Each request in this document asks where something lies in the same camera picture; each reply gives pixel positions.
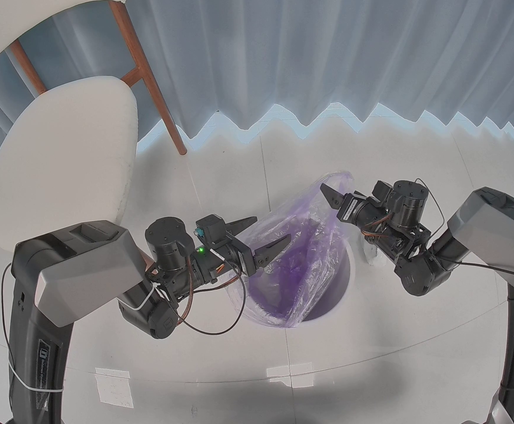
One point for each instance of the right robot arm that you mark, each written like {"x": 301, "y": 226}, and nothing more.
{"x": 482, "y": 228}

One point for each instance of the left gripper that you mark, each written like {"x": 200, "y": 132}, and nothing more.
{"x": 230, "y": 259}

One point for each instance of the white cushioned wooden chair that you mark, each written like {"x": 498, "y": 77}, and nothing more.
{"x": 62, "y": 148}

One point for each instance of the white trash bin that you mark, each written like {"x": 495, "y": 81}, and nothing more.
{"x": 349, "y": 276}

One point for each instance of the purple plastic bag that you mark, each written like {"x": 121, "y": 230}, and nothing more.
{"x": 310, "y": 245}

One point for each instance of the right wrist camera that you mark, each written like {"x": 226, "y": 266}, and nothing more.
{"x": 381, "y": 191}

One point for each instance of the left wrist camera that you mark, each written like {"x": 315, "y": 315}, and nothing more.
{"x": 212, "y": 228}

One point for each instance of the white paper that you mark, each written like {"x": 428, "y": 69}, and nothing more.
{"x": 374, "y": 256}

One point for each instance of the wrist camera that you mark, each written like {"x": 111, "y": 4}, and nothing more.
{"x": 381, "y": 191}
{"x": 212, "y": 228}

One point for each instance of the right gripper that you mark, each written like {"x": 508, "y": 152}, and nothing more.
{"x": 362, "y": 212}

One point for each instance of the pale blue curtain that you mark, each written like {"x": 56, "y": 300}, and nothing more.
{"x": 327, "y": 38}

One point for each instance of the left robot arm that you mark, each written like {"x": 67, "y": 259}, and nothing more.
{"x": 84, "y": 259}

